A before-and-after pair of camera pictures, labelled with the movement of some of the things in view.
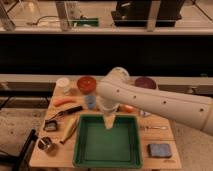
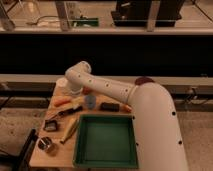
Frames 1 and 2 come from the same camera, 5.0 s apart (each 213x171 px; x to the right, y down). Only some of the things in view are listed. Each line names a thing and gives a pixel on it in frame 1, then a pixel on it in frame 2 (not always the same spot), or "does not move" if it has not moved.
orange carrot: (59, 102) does not move
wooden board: (54, 147) does not move
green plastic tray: (97, 146) does not move
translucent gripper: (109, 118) → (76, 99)
